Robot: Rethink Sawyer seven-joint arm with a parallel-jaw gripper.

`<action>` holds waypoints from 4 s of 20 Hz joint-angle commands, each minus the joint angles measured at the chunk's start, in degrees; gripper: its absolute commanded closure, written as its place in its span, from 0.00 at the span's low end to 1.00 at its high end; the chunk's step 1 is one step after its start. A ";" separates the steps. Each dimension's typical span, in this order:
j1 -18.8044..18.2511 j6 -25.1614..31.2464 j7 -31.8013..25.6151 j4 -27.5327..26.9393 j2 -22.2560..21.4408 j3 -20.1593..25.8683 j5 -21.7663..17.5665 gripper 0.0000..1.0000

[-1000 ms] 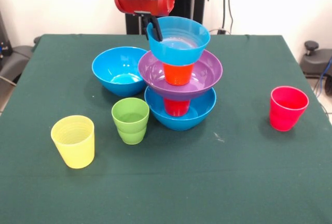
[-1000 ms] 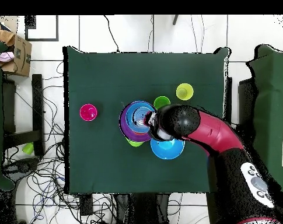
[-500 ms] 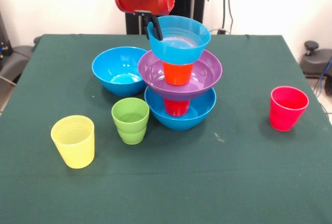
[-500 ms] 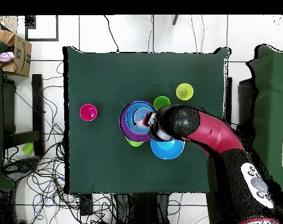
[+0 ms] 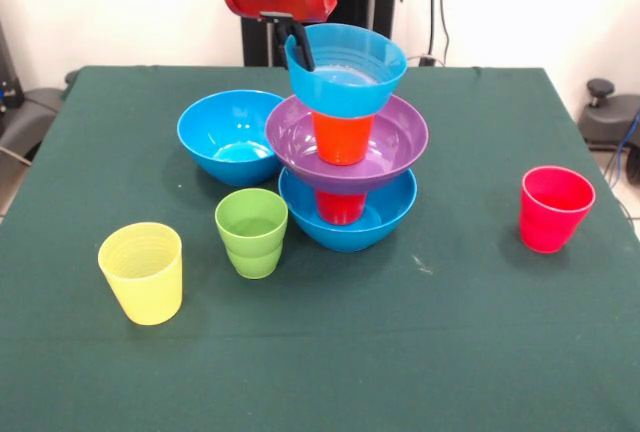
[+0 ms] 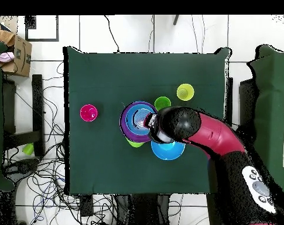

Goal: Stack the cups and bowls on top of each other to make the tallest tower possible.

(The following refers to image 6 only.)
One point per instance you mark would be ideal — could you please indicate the green cup on floor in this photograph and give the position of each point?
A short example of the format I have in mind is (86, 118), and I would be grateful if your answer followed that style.
(28, 149)

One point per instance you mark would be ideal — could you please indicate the green plastic cup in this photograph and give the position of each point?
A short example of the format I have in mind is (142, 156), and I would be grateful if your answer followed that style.
(162, 102)

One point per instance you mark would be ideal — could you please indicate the yellow plastic cup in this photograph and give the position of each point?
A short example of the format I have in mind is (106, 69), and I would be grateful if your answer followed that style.
(185, 92)

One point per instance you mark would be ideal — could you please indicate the large blue plastic bowl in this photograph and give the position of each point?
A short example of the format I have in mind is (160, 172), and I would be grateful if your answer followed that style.
(167, 151)

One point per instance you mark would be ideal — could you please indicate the black square frame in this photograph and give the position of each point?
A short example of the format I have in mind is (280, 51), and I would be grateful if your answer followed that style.
(29, 23)

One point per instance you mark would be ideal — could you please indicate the black cabinet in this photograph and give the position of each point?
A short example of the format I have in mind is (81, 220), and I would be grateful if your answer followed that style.
(246, 105)

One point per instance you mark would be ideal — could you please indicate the dark green tablecloth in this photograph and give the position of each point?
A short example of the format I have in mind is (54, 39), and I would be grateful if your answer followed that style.
(97, 164)

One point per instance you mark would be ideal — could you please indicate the purple plastic bowl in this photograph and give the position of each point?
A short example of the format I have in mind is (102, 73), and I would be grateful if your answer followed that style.
(123, 124)

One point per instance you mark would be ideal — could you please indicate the cardboard box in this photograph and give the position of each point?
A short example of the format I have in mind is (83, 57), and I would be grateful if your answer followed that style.
(22, 63)

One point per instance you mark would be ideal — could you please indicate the dark grey machine foot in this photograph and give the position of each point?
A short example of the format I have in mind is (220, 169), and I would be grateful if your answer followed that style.
(22, 166)

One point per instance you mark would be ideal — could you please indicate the black metal stand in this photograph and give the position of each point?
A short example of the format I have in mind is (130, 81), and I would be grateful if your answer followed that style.
(37, 105)

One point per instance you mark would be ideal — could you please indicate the small patterned blue bowl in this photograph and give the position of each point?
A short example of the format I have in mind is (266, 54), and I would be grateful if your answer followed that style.
(134, 120)

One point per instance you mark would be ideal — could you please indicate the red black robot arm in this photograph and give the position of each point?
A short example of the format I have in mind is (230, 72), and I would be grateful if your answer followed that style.
(214, 138)

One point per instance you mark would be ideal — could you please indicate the green plastic bowl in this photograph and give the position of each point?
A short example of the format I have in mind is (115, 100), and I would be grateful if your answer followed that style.
(134, 144)

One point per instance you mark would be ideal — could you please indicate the black power adapter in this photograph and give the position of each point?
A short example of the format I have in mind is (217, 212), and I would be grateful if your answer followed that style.
(86, 206)

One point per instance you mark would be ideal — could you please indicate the pink cloth bundle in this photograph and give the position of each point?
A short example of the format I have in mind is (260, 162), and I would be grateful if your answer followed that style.
(6, 57)

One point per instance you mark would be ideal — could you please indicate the pink plastic cup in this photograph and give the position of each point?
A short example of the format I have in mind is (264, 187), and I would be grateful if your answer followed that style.
(88, 113)

